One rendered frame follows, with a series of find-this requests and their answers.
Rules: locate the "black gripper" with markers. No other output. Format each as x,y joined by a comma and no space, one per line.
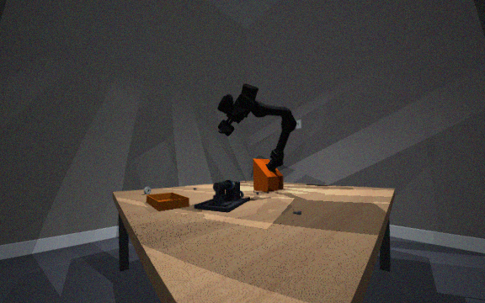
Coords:
242,106

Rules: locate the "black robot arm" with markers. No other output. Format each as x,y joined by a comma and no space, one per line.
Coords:
261,110

